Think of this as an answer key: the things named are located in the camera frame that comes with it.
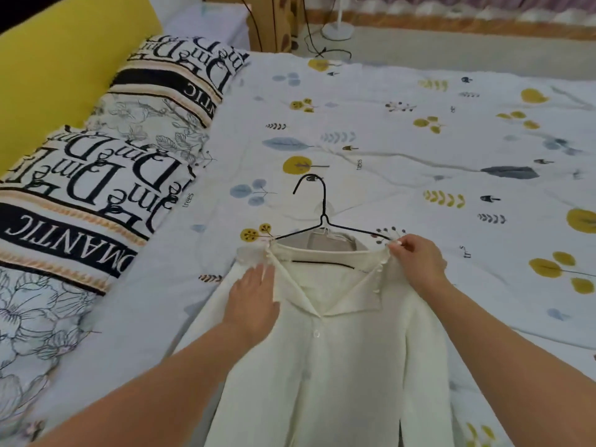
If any white standing fan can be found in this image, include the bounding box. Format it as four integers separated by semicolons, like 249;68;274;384
321;0;356;42

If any yellow black bed headboard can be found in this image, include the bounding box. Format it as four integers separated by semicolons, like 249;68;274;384
0;0;163;175

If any black white printed pillow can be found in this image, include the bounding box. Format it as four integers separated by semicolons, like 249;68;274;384
91;34;250;168
0;125;196;433

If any black wire hanger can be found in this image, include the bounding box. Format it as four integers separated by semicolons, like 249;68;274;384
274;174;394;271

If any black power cable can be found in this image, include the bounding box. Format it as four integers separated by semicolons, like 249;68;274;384
304;22;353;62

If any person's right forearm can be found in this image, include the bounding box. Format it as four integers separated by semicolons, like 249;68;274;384
421;279;596;447

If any purple curtain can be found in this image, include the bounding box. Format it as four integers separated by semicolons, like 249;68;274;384
305;0;596;42

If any white nightstand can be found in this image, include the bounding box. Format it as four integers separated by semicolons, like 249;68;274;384
158;2;252;52

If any person's left hand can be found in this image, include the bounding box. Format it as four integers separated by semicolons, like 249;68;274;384
222;263;281;346

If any white leaf print quilt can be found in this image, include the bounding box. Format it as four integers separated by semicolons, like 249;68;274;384
0;50;596;447

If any white plastic hanger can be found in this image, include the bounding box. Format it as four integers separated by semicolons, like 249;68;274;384
312;225;354;241

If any white knit cardigan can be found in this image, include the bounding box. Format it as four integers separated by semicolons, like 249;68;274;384
174;235;455;447

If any person's right hand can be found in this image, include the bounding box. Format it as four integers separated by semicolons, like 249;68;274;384
387;233;451;300

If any wooden cabinet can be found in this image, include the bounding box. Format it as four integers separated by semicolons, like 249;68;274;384
202;0;306;54

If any person's left forearm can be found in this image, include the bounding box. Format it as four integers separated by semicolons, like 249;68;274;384
27;320;263;447

